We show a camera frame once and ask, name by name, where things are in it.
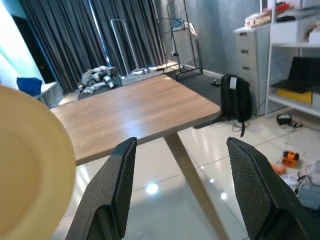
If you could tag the grey blue box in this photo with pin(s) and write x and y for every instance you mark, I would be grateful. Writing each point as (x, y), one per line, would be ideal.
(310, 196)

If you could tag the blue bag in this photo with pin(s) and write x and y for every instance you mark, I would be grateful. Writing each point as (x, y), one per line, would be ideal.
(28, 86)

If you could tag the orange black tool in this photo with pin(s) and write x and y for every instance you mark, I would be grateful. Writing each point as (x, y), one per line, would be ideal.
(290, 158)

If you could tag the yellow flat box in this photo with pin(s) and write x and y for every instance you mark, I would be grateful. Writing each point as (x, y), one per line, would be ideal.
(295, 96)

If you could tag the white flat box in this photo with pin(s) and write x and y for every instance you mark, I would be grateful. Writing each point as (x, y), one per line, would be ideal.
(129, 80)

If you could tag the white shelf unit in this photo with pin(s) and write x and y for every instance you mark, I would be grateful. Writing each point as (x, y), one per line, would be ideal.
(287, 32)

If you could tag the small black white device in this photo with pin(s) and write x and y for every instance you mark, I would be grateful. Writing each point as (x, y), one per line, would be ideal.
(284, 119)

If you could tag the round plastic plate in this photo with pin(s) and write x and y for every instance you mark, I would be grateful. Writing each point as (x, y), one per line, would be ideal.
(27, 162)

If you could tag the white metal frame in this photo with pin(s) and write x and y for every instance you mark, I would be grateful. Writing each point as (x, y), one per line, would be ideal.
(130, 45)

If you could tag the black backpack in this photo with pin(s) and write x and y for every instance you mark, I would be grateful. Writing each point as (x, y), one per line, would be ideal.
(235, 97)

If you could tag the white bag red print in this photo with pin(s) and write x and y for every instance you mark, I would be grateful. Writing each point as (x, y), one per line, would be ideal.
(257, 19)

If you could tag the thick wooden table leg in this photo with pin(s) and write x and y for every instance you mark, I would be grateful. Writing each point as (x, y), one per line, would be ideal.
(192, 175)

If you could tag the crumpled white plastic bag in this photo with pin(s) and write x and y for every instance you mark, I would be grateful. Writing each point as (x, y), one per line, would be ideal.
(313, 172)

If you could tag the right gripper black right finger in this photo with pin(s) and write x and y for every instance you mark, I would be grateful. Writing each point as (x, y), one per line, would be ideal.
(262, 195)

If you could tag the dark grey curtains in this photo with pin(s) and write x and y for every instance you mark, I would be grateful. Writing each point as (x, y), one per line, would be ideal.
(70, 37)

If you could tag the crumpled silver pile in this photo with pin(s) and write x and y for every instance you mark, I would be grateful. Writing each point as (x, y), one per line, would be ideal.
(97, 77)

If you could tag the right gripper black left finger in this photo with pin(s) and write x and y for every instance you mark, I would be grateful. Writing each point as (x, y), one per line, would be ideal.
(107, 190)

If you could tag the white drawer cabinet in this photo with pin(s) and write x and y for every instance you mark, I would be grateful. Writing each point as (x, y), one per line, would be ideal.
(250, 62)

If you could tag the black metal clothes rack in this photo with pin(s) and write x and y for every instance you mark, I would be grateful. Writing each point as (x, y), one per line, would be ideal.
(192, 45)

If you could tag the black laptop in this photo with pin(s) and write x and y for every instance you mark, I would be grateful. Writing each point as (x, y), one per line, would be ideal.
(302, 72)

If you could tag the small orange object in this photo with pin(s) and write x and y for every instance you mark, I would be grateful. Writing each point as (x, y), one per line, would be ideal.
(278, 168)

